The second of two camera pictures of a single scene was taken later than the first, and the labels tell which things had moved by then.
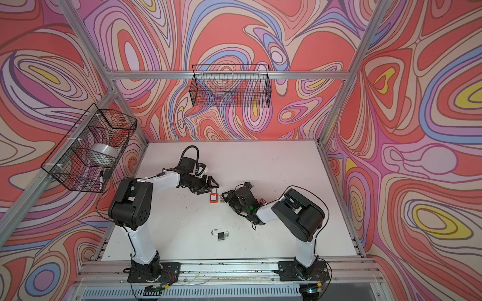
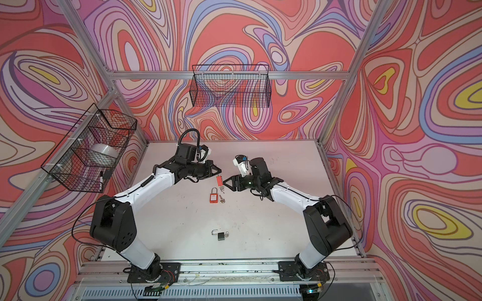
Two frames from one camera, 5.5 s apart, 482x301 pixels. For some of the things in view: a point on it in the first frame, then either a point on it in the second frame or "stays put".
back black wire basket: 233,85 stays put
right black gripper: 230,199 -> 235,179
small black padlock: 221,236 stays put
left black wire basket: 86,158 stays put
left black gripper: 209,179 -> 209,165
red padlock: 213,197 stays put
